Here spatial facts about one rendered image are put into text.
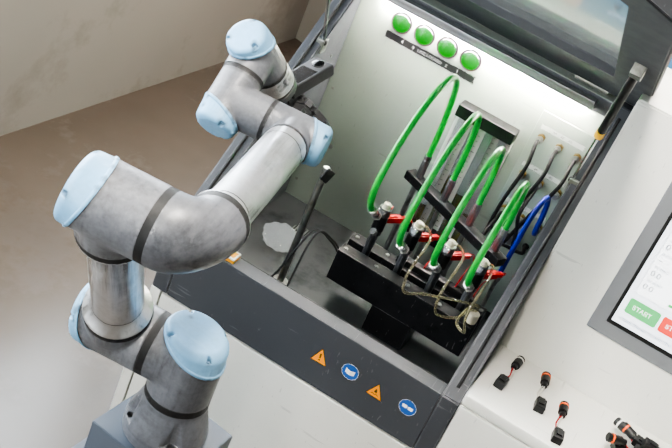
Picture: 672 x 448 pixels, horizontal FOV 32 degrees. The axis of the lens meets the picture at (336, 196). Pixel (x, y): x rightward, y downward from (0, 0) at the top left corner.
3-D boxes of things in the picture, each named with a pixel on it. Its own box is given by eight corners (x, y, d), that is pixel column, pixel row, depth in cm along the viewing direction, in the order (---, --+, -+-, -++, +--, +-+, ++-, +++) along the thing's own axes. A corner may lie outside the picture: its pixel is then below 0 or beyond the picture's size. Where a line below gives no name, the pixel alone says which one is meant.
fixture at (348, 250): (315, 300, 263) (338, 248, 255) (333, 281, 271) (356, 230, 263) (445, 380, 256) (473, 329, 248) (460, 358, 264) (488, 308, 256)
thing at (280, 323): (166, 294, 253) (186, 237, 245) (177, 286, 257) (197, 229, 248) (412, 449, 240) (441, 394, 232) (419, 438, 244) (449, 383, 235)
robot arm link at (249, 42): (212, 50, 194) (237, 9, 197) (235, 86, 203) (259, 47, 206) (251, 61, 190) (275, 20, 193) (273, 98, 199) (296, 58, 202)
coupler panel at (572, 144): (483, 224, 272) (540, 113, 256) (487, 218, 274) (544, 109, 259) (532, 252, 269) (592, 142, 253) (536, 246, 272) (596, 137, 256)
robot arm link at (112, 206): (140, 387, 200) (140, 242, 153) (64, 347, 202) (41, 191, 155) (175, 330, 206) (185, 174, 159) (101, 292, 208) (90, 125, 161)
